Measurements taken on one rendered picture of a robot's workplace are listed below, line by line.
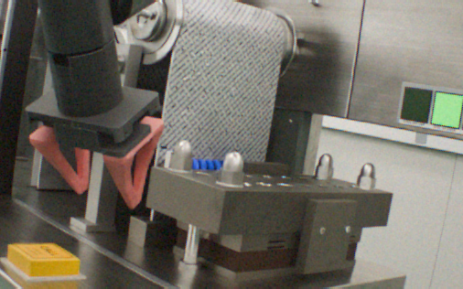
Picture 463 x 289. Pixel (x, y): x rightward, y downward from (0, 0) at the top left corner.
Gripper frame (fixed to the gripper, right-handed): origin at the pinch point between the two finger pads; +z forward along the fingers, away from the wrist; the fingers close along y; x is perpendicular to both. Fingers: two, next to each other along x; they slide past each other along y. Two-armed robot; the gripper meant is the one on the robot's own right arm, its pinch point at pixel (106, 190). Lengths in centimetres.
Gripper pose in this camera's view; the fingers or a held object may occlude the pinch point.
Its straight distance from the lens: 60.4
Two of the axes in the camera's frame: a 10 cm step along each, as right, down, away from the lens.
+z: 0.7, 8.5, 5.2
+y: -9.0, -1.8, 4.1
